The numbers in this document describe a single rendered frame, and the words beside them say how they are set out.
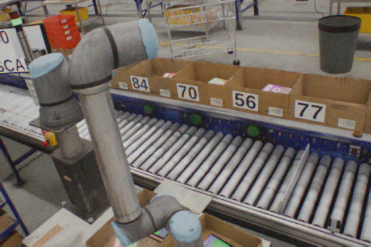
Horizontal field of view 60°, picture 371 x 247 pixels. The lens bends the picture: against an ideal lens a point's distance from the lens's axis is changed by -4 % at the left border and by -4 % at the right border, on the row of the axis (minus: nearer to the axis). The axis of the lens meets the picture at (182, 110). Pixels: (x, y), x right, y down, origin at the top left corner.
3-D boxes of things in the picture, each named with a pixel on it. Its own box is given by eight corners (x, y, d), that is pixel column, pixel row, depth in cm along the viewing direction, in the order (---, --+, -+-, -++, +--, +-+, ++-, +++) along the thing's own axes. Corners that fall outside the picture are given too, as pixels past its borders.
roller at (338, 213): (324, 237, 139) (325, 230, 136) (346, 164, 175) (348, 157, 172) (336, 242, 136) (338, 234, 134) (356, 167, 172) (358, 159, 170)
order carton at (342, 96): (287, 120, 187) (288, 94, 179) (301, 97, 208) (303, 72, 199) (362, 134, 167) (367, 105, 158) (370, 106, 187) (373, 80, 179)
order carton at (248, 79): (226, 109, 208) (223, 85, 199) (244, 89, 228) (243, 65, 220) (288, 120, 187) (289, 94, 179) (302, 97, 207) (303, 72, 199)
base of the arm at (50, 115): (58, 130, 136) (52, 108, 131) (31, 122, 145) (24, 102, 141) (91, 110, 150) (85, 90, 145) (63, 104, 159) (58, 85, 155)
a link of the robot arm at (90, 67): (59, 38, 77) (125, 257, 101) (109, 27, 82) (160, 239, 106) (52, 37, 86) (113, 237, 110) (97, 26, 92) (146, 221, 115)
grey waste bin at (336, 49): (324, 77, 413) (327, 28, 381) (310, 63, 457) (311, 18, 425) (363, 73, 411) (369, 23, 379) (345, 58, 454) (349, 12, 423)
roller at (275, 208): (267, 218, 152) (267, 211, 150) (299, 153, 188) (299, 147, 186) (277, 222, 150) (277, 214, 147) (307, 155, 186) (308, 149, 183)
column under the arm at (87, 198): (91, 225, 157) (69, 173, 141) (59, 205, 172) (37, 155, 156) (127, 191, 174) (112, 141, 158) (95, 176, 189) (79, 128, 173)
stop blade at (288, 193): (280, 214, 150) (281, 200, 146) (307, 156, 182) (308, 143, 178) (281, 215, 150) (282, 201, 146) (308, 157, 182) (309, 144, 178)
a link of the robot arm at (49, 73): (35, 96, 146) (23, 58, 138) (72, 85, 153) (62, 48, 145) (40, 106, 134) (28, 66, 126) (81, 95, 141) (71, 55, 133)
